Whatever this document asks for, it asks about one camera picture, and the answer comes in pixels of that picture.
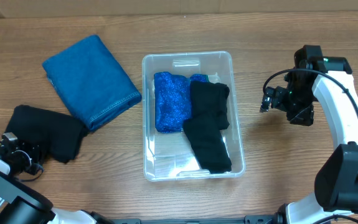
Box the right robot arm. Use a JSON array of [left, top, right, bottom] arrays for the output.
[[260, 45, 358, 223]]

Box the clear plastic storage bin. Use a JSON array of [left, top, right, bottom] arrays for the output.
[[142, 51, 245, 182]]

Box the blue denim folded cloth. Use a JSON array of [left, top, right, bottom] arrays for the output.
[[42, 35, 142, 132]]

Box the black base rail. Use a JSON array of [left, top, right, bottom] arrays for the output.
[[87, 212, 286, 224]]

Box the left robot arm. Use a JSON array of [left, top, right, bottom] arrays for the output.
[[0, 133, 98, 224]]

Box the blue glitter cloth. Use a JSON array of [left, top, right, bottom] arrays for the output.
[[154, 72, 209, 133]]

